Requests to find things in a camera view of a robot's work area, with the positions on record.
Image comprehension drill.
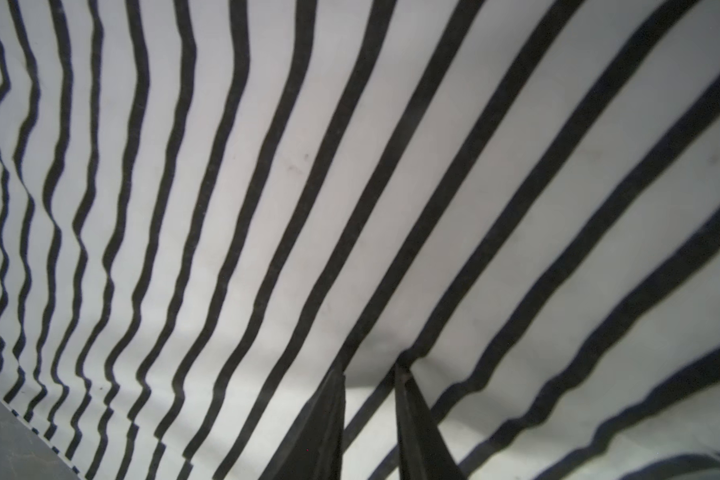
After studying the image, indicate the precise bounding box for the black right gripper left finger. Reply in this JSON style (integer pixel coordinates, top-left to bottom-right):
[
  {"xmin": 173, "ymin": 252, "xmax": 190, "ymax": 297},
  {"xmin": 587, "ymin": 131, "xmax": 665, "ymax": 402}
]
[{"xmin": 261, "ymin": 365, "xmax": 346, "ymax": 479}]

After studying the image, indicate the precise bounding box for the black white striped tank top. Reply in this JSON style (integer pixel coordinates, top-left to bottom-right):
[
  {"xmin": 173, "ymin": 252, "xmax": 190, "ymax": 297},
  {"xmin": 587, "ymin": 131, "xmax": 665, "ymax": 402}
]
[{"xmin": 0, "ymin": 1, "xmax": 720, "ymax": 479}]

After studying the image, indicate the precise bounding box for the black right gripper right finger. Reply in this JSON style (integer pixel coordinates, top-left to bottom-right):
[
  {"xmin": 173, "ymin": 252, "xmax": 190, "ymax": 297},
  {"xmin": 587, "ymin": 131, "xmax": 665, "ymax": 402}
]
[{"xmin": 394, "ymin": 365, "xmax": 465, "ymax": 480}]

